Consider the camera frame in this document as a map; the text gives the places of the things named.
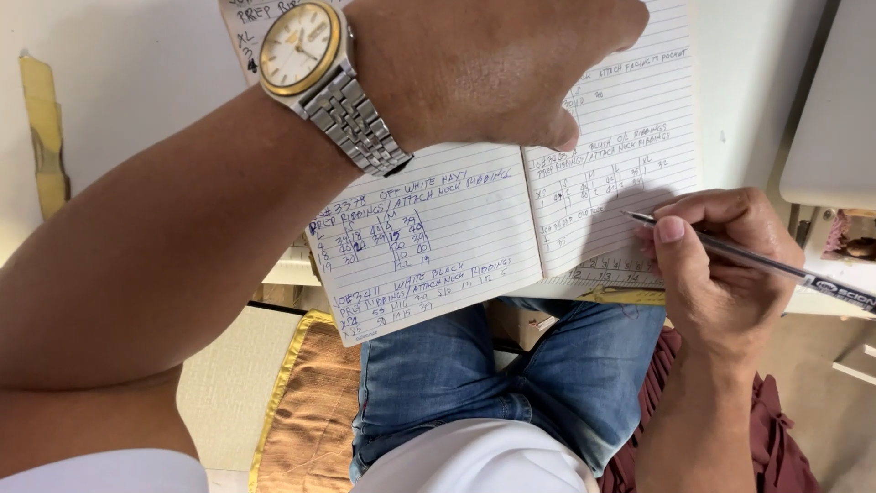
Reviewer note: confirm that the person's left hand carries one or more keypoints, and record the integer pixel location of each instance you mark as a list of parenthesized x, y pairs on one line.
[(472, 68)]

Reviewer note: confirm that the person's right hand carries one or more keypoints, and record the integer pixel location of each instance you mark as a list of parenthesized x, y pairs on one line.
[(732, 281)]

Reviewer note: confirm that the clear ballpoint pen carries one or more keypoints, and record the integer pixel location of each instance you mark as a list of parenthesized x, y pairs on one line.
[(753, 260)]

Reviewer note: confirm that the lined paper notebook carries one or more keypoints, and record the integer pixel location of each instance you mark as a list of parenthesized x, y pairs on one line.
[(445, 233)]

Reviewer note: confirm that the silver and gold wristwatch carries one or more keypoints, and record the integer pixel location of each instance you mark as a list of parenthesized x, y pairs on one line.
[(321, 75)]

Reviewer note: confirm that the maroon cloth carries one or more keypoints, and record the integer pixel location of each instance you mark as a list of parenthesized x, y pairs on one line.
[(780, 445)]

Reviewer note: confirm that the blue denim jeans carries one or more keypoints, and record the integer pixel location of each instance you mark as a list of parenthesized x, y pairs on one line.
[(547, 370)]

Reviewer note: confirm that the white shirt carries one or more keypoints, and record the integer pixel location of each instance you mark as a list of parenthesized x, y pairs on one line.
[(472, 459)]

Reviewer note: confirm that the orange cushion with yellow trim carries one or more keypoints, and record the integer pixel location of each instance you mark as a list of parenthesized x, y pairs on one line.
[(308, 411)]

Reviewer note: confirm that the white padded seat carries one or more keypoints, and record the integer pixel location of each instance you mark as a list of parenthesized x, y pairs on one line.
[(233, 383)]

